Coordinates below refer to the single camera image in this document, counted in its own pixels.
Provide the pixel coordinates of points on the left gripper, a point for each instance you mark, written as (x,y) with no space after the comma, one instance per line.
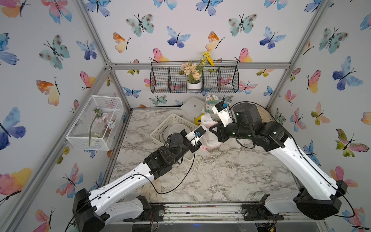
(192,148)

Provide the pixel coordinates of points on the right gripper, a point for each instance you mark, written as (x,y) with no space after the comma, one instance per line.
(221,133)

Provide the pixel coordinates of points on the white mesh laundry bag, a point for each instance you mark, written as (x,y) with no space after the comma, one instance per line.
(209,140)

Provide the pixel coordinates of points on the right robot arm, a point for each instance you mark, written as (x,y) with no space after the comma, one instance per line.
(319,195)

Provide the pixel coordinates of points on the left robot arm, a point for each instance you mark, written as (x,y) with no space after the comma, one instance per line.
(90,208)

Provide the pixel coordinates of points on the white plastic basket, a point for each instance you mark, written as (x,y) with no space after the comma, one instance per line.
(172,124)

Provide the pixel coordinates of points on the white tiered shelf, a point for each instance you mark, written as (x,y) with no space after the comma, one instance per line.
(194,107)

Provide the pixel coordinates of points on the green label jar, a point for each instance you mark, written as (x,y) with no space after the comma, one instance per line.
(210,102)

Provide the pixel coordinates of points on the white flower pot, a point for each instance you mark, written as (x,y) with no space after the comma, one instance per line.
(194,86)

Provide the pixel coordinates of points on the artificial flower bouquet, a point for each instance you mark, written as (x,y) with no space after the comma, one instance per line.
(194,70)

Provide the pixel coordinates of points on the pink artificial flower stem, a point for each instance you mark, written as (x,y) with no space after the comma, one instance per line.
(98,117)

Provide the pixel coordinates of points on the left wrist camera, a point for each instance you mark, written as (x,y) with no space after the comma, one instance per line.
(195,135)

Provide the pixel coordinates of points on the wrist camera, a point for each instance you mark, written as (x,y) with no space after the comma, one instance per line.
(195,135)
(223,111)

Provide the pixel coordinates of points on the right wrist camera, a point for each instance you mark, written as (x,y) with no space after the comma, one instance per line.
(223,111)

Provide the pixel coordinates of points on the black wire wall basket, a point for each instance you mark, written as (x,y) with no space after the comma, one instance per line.
(222,78)

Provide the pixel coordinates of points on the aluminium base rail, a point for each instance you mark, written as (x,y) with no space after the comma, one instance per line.
(199,212)

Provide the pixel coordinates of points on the white mesh wall box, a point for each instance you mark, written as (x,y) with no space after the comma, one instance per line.
(102,133)

